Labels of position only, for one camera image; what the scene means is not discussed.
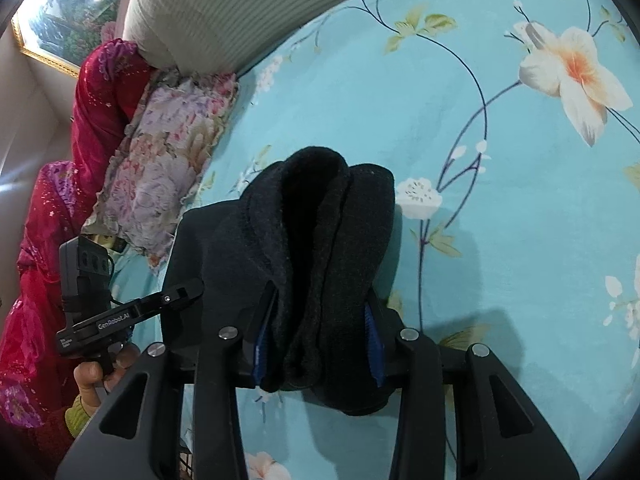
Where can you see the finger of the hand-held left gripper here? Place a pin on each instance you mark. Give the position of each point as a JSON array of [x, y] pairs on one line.
[[167, 300]]

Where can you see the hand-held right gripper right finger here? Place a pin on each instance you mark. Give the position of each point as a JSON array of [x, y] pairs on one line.
[[372, 345]]

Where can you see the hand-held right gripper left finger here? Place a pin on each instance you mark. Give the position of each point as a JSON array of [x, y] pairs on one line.
[[261, 355]]

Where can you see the black pants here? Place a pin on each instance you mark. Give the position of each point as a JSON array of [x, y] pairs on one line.
[[300, 260]]

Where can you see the person's left forearm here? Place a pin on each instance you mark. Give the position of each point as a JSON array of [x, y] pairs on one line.
[[80, 417]]

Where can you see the person's left hand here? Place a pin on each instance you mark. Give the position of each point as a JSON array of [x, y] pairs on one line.
[[92, 385]]

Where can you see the red sequined quilt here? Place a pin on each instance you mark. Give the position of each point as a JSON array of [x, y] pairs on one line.
[[45, 260]]

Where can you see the floral ruffled pillow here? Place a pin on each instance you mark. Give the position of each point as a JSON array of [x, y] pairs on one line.
[[160, 160]]

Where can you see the gold framed landscape picture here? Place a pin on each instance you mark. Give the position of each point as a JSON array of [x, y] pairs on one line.
[[75, 15]]

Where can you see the beige ribbed headboard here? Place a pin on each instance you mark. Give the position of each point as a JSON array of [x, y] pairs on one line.
[[225, 10]]

